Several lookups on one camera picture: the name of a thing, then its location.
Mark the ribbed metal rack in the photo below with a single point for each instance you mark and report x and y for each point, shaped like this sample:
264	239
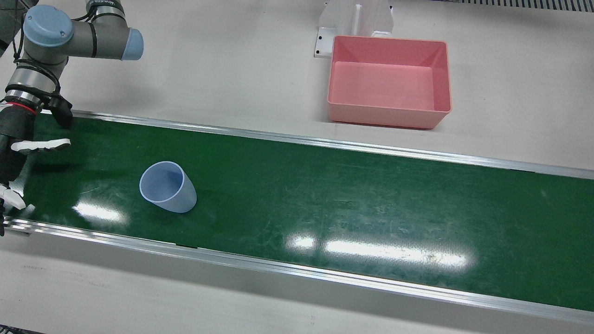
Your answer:
533	3

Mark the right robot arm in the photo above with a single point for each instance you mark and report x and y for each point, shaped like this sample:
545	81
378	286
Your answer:
51	51

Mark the white grey right robot hand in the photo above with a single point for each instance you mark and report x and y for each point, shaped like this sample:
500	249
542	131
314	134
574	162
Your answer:
16	127

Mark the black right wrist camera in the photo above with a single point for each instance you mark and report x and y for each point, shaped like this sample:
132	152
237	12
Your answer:
62	113

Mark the pink plastic box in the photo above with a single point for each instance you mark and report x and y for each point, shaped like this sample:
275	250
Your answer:
385	116

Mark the blue plastic cup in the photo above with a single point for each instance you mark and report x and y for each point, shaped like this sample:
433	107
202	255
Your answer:
178	197

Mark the green conveyor belt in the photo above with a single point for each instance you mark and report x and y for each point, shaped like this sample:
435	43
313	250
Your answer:
348	199

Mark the white column stand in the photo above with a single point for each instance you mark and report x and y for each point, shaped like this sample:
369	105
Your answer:
341	18

